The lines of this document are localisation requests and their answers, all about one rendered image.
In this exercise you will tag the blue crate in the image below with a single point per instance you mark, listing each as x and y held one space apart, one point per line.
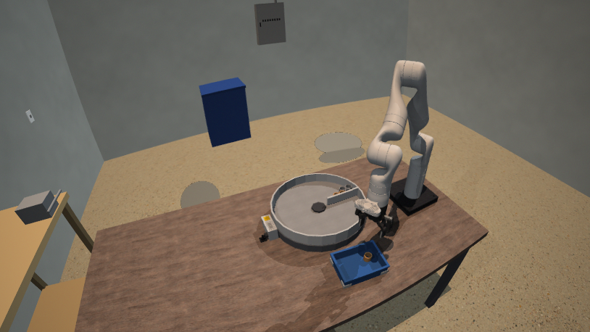
352 269

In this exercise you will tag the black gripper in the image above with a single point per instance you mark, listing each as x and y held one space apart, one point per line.
387 222

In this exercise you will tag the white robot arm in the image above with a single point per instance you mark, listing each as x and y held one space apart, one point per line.
408 74

